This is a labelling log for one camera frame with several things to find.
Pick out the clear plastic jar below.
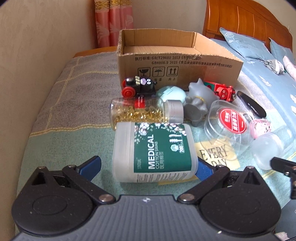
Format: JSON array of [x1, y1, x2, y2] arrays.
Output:
[[250, 126, 295, 170]]

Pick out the pink cartoon glass jar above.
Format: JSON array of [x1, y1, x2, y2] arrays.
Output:
[[249, 119, 271, 139]]

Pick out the clear round red-label container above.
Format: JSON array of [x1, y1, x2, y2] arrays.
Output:
[[200, 100, 253, 160]]

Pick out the medical cotton swabs container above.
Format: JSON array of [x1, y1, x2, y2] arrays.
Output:
[[112, 122, 198, 183]]

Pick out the black sunglasses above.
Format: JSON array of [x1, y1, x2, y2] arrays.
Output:
[[236, 91, 266, 118]]

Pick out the grey cartoon animal figurine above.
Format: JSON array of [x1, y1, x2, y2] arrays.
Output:
[[183, 78, 219, 127]]

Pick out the clear bottle of gold capsules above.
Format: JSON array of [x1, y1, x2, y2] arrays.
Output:
[[110, 96, 184, 129]]

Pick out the red toy train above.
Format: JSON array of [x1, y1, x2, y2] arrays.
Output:
[[204, 81, 236, 102]]

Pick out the black toy train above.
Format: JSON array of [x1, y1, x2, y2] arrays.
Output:
[[121, 76, 157, 98]]

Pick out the grey green checkered blanket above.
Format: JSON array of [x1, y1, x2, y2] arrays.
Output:
[[14, 51, 296, 232]]

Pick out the blue floral bedsheet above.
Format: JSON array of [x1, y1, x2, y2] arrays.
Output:
[[213, 39, 295, 125]]

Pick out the mint green earbuds case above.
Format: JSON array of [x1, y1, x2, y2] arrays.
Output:
[[156, 86, 186, 103]]

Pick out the white rolled cloth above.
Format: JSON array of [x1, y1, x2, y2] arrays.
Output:
[[283, 56, 296, 80]]

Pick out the crumpled grey cloth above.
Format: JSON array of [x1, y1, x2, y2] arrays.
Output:
[[264, 59, 285, 75]]

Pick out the blue floral pillow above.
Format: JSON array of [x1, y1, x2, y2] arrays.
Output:
[[220, 28, 274, 61]]

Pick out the brown cardboard box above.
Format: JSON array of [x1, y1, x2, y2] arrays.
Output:
[[116, 29, 243, 90]]

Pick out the wooden bed headboard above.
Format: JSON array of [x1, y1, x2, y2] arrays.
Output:
[[202, 0, 293, 50]]

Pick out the pink gold-trimmed curtain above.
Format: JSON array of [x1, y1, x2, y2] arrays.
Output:
[[94, 0, 133, 48]]

